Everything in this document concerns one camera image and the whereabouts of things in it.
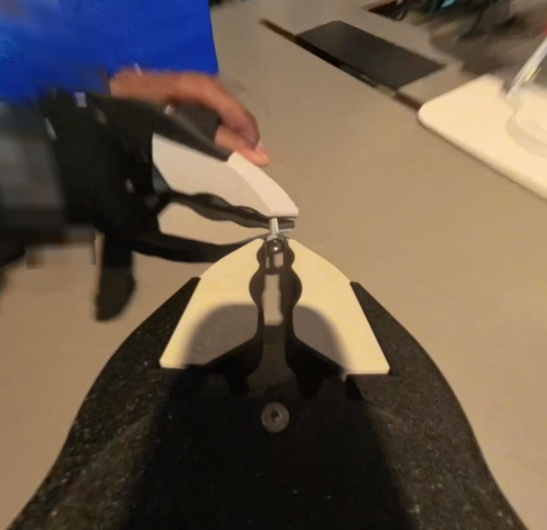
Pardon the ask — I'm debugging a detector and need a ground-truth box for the black desk mat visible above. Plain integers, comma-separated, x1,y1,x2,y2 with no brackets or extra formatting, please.
296,20,446,91

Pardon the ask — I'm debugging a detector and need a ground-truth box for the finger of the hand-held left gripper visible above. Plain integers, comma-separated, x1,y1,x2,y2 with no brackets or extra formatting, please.
132,229,262,264
152,133,300,231

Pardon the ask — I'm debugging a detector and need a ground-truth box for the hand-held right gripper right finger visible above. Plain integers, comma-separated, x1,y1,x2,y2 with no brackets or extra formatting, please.
284,238,390,376

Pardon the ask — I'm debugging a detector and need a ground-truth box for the white document stand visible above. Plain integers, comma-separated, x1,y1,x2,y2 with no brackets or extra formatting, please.
417,38,547,202

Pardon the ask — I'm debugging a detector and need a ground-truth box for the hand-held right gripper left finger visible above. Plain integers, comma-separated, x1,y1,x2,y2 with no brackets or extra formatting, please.
158,238,269,369

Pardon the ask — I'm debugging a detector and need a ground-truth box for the blue plastic bin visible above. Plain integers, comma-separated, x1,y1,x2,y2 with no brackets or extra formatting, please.
0,0,219,105

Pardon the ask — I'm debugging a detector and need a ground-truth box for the person's left hand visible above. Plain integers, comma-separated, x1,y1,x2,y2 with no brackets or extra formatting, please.
108,70,271,168

